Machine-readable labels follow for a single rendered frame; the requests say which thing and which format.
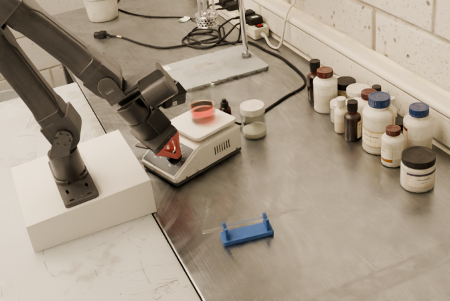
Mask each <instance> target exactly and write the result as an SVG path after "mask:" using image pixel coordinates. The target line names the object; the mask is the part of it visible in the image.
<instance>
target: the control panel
mask: <svg viewBox="0 0 450 301"><path fill-rule="evenodd" d="M179 144H180V148H181V154H182V157H181V160H180V161H179V162H178V163H177V164H171V163H170V162H169V161H168V160H167V157H163V156H156V155H155V154H154V153H153V152H152V151H151V150H149V151H148V152H147V153H146V154H145V156H144V157H143V158H144V159H145V160H147V161H149V162H151V163H152V164H154V165H156V166H157V167H159V168H161V169H162V170H165V171H166V172H168V173H170V174H171V175H173V176H174V175H176V174H177V172H178V171H179V169H180V168H181V167H182V166H183V164H184V163H185V161H186V160H187V159H188V158H189V156H190V155H191V154H192V152H193V151H194V149H192V148H190V147H188V146H186V145H184V144H182V143H179Z"/></svg>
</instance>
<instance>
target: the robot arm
mask: <svg viewBox="0 0 450 301"><path fill-rule="evenodd" d="M7 25H8V26H9V27H10V28H11V29H14V30H15V31H17V32H19V33H21V34H23V35H24V36H25V37H27V38H29V39H30V40H31V41H33V42H34V43H35V44H37V45H38V46H39V47H41V48H42V49H43V50H45V51H46V52H47V53H49V54H50V55H51V56H53V57H54V58H55V59H57V60H58V61H59V62H61V63H62V64H63V65H64V66H65V67H66V68H68V69H69V70H70V71H71V72H72V74H73V75H74V76H76V77H77V78H78V79H80V80H81V81H82V82H83V86H85V87H86V88H87V89H88V90H90V91H91V92H93V93H94V94H95V95H96V96H98V97H100V98H102V99H106V100H107V102H108V103H109V104H110V106H111V107H112V109H113V111H114V112H115V113H116V114H117V115H118V116H119V117H120V118H121V119H122V120H123V121H124V122H125V123H126V124H127V125H129V127H130V128H131V130H130V133H131V134H132V135H133V136H135V138H136V139H137V140H138V141H139V142H140V143H141V144H142V145H144V146H145V147H147V148H148V149H150V150H151V151H152V152H153V153H154V154H156V155H157V156H163V157H169V158H174V159H179V157H180V156H181V148H180V144H179V131H178V130H177V129H176V127H175V126H173V125H172V124H171V121H170V120H169V119H168V118H167V117H166V116H165V114H164V113H163V112H162V111H161V110H160V109H159V108H160V107H162V108H164V109H168V108H171V107H174V106H177V105H180V104H184V103H185V102H186V93H187V91H186V90H185V89H184V87H182V85H181V84H180V83H179V82H178V81H177V80H175V79H174V78H172V77H170V75H169V74H168V73H167V71H166V70H165V69H163V67H162V66H161V65H160V63H158V62H155V63H154V64H152V65H150V66H149V67H147V68H146V69H144V70H142V71H141V72H140V73H136V74H134V75H132V76H131V77H129V78H128V79H126V80H125V78H124V77H123V71H122V68H121V66H120V64H119V63H118V62H116V61H115V60H114V59H112V58H111V57H110V56H109V55H108V54H106V53H105V52H103V51H102V52H100V51H99V50H98V49H96V48H95V47H94V46H91V45H89V44H87V43H86V42H85V41H84V40H82V39H80V38H79V37H78V36H77V35H76V34H74V33H73V32H71V31H70V30H69V29H68V28H66V27H65V26H64V25H62V24H61V23H60V22H59V21H58V20H56V19H55V18H54V17H52V16H51V15H50V14H49V13H48V12H47V11H45V10H44V9H43V8H41V7H40V5H39V4H38V3H37V2H36V1H35V0H0V73H1V75H2V76H3V77H4V79H5V80H6V81H7V82H8V83H9V84H10V86H11V87H12V88H13V90H14V91H15V92H16V93H17V94H18V96H19V97H20V98H21V100H22V101H23V102H24V103H25V104H26V106H27V107H28V109H29V110H30V111H31V113H32V114H33V117H34V119H35V120H36V121H37V123H38V124H39V125H40V127H41V128H40V132H41V133H42V134H43V136H44V137H45V138H46V139H47V140H48V141H49V143H50V144H51V149H50V150H49V151H48V153H47V155H48V159H49V162H48V165H49V167H50V170H51V172H52V175H53V177H54V180H55V183H56V186H57V187H58V190H59V193H60V196H61V198H62V201H63V203H64V206H65V208H72V207H74V206H77V205H79V204H82V203H84V202H87V201H89V200H92V199H95V198H97V197H98V196H99V193H98V190H97V188H96V186H95V184H94V182H93V180H92V178H91V176H90V174H89V172H88V170H87V167H86V165H85V164H84V162H83V160H82V158H81V155H80V152H79V149H78V144H79V141H80V134H81V128H82V118H81V116H80V115H79V113H78V112H77V110H76V109H75V108H74V107H73V105H72V104H71V103H70V101H68V102H67V103H66V102H65V101H64V100H63V98H62V97H61V96H60V95H58V94H57V93H56V92H55V90H54V89H53V88H52V87H51V86H50V85H49V84H48V82H47V81H46V80H45V78H44V77H43V76H42V74H41V73H40V72H39V70H38V69H37V68H36V67H35V65H34V64H33V63H32V61H31V60H30V59H29V58H28V56H27V55H26V53H25V52H24V51H23V50H22V48H21V47H20V45H19V44H18V43H17V41H16V39H15V36H14V35H13V33H12V32H11V30H10V29H9V28H8V27H7ZM172 141H173V142H174V146H175V148H174V146H173V142H172ZM167 145H168V146H169V147H168V148H166V147H167ZM174 149H175V150H176V153H175V154H173V153H172V151H173V150H174Z"/></svg>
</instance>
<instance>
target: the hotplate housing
mask: <svg viewBox="0 0 450 301"><path fill-rule="evenodd" d="M179 142H180V143H182V144H184V145H186V146H188V147H190V148H192V149H194V151H193V152H192V154H191V155H190V156H189V158H188V159H187V160H186V161H185V163H184V164H183V166H182V167H181V168H180V169H179V171H178V172H177V174H176V175H174V176H173V175H171V174H170V173H168V172H166V171H165V170H162V169H161V168H159V167H157V166H156V165H154V164H152V163H151V162H149V161H147V160H145V159H144V158H142V159H143V160H142V163H143V165H144V167H145V168H147V169H148V170H150V171H152V172H153V173H155V174H157V175H158V176H160V177H162V178H163V179H165V180H167V181H168V182H170V183H172V184H173V185H175V186H179V185H181V184H183V183H184V182H186V181H188V180H190V179H191V178H193V177H195V176H197V175H198V174H200V173H202V172H203V171H205V170H207V169H208V168H211V167H212V166H214V165H216V164H217V163H219V162H221V161H222V160H225V159H226V158H228V157H229V156H231V155H233V154H235V153H236V152H238V151H240V150H241V147H242V142H241V136H240V126H239V125H237V124H235V123H233V124H231V125H229V126H227V127H225V128H223V129H221V130H219V131H218V132H216V133H214V134H212V135H211V136H209V137H207V138H205V139H203V140H201V141H194V140H192V139H190V138H188V137H186V136H184V135H182V134H179ZM147 152H148V151H147Z"/></svg>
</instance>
